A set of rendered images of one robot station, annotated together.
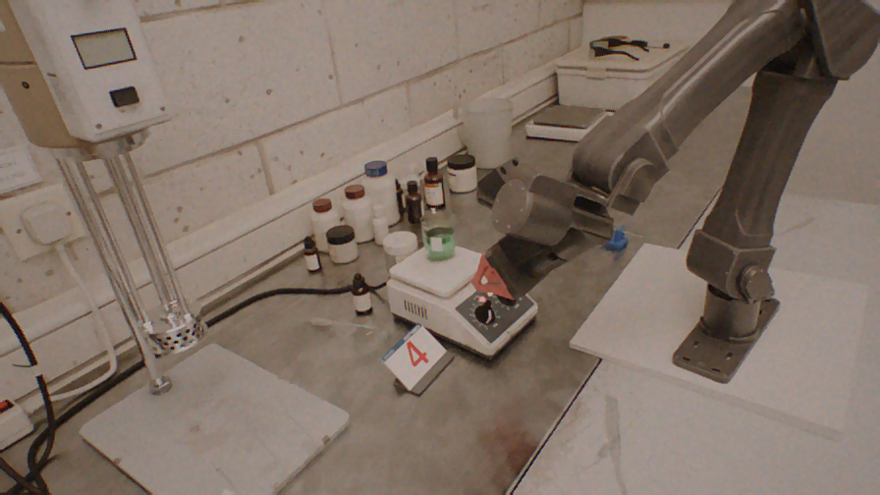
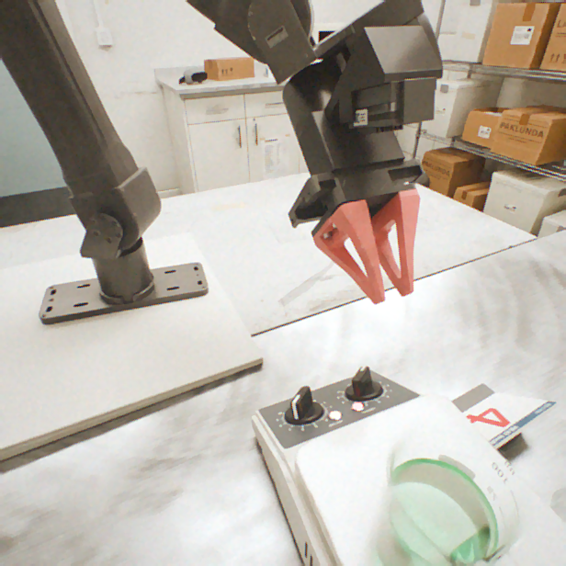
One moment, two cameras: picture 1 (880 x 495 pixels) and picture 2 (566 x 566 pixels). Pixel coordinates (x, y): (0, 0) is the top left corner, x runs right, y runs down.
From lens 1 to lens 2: 0.91 m
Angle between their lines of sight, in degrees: 111
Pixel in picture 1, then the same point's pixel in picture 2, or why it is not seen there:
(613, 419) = (298, 289)
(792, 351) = not seen: hidden behind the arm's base
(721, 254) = (144, 184)
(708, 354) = (179, 277)
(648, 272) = (32, 404)
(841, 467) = (210, 235)
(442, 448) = (460, 323)
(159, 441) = not seen: outside the picture
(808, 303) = (32, 283)
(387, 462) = (519, 333)
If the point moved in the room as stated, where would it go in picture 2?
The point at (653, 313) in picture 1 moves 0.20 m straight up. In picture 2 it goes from (141, 341) to (83, 164)
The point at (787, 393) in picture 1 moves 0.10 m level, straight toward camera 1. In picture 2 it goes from (178, 251) to (238, 236)
